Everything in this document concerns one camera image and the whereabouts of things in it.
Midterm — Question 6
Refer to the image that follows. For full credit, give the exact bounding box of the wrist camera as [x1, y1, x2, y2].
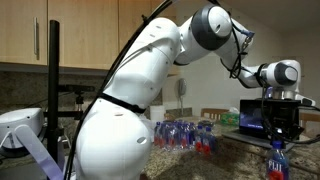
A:
[293, 94, 317, 108]

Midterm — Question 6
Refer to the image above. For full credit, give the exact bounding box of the white paper towel roll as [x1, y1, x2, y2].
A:
[149, 104, 167, 125]

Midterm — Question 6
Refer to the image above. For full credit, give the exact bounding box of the wooden cabinet door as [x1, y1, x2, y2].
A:
[48, 0, 120, 71]
[0, 0, 49, 66]
[118, 0, 178, 76]

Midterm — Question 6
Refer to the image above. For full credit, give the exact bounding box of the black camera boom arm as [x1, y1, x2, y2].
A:
[43, 84, 97, 119]

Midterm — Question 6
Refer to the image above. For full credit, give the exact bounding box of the wall phone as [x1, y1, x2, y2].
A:
[177, 77, 188, 116]

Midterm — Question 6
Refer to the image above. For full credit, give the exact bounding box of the black vertical pole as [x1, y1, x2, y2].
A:
[46, 19, 62, 165]

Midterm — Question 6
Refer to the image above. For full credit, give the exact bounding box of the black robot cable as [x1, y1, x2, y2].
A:
[63, 0, 320, 180]

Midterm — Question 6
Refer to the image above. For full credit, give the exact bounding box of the shrink-wrapped water bottle pack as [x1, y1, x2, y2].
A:
[153, 119, 198, 152]

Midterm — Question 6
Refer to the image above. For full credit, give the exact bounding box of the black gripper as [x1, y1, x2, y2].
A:
[264, 99, 300, 143]

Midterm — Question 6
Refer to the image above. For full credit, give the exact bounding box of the green tissue box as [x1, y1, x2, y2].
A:
[219, 107, 241, 127]

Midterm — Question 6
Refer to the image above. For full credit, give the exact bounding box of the black plastic tray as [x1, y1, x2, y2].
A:
[198, 119, 216, 128]

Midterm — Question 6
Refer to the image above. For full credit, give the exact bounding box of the metal cabinet handle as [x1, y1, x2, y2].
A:
[32, 16, 40, 56]

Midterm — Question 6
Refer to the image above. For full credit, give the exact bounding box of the wooden chair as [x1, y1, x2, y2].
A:
[200, 107, 231, 121]
[298, 112, 320, 135]

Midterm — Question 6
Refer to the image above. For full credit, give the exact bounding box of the white rounded device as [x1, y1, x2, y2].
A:
[0, 107, 46, 158]

